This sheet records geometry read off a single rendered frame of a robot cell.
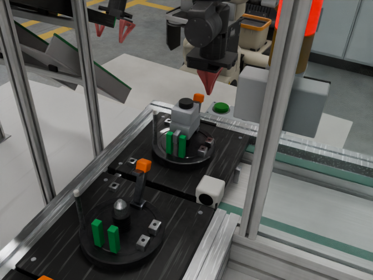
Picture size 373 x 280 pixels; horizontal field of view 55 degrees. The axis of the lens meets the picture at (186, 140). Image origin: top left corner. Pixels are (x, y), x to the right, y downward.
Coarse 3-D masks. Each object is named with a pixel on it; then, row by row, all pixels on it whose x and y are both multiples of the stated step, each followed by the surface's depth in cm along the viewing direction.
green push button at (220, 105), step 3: (219, 102) 97; (222, 102) 97; (216, 105) 96; (219, 105) 96; (222, 105) 96; (225, 105) 96; (216, 108) 94; (219, 108) 94; (222, 108) 94; (225, 108) 94; (228, 108) 95; (216, 111) 95; (219, 111) 94; (222, 111) 94; (225, 111) 94
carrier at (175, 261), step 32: (96, 192) 68; (128, 192) 69; (160, 192) 69; (64, 224) 62; (96, 224) 53; (128, 224) 58; (160, 224) 59; (192, 224) 63; (32, 256) 57; (64, 256) 57; (96, 256) 55; (128, 256) 55; (160, 256) 58; (192, 256) 59
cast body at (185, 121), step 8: (176, 104) 73; (184, 104) 71; (192, 104) 72; (176, 112) 72; (184, 112) 71; (192, 112) 71; (176, 120) 73; (184, 120) 72; (192, 120) 72; (176, 128) 73; (184, 128) 72; (192, 128) 74; (176, 136) 71
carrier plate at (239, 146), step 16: (160, 112) 92; (144, 128) 86; (160, 128) 86; (208, 128) 87; (128, 144) 81; (144, 144) 81; (224, 144) 82; (240, 144) 82; (128, 160) 76; (224, 160) 78; (240, 160) 81; (128, 176) 73; (160, 176) 73; (176, 176) 73; (192, 176) 73; (224, 176) 73; (176, 192) 70; (192, 192) 69; (224, 192) 72
